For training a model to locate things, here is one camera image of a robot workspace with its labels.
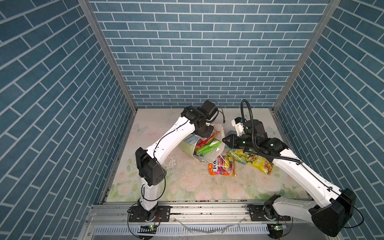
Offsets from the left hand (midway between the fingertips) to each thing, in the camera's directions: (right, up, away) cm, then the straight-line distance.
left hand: (210, 134), depth 78 cm
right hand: (+7, -3, -4) cm, 9 cm away
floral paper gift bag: (-12, -4, 0) cm, 12 cm away
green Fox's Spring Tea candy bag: (+19, -13, +13) cm, 26 cm away
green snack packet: (0, -7, +6) cm, 9 cm away
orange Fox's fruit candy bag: (+9, -19, +8) cm, 22 cm away
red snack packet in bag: (-4, -4, +7) cm, 10 cm away
